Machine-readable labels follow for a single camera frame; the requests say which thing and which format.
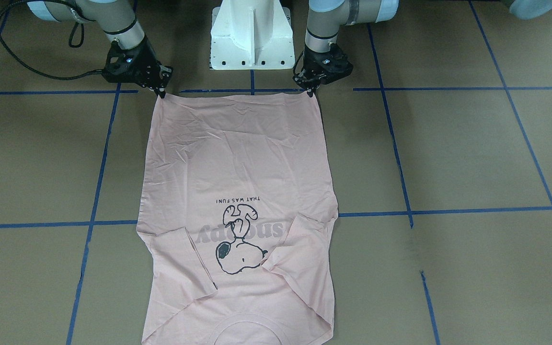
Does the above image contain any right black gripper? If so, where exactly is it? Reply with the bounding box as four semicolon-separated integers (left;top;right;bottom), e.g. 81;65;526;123
102;37;173;99

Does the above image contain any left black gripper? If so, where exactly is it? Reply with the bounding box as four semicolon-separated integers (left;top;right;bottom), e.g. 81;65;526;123
293;43;354;98

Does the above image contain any pink Snoopy t-shirt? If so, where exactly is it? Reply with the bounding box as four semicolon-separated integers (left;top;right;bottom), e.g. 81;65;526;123
136;92;339;345

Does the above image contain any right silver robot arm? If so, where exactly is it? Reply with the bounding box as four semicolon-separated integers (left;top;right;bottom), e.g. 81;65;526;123
28;0;172;98

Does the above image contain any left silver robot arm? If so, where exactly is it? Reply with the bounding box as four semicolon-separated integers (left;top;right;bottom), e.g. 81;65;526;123
290;0;552;97

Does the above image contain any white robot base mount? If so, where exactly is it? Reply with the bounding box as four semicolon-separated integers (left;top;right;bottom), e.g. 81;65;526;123
209;0;295;70

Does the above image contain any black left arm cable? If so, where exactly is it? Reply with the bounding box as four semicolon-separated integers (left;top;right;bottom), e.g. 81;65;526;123
0;0;106;81

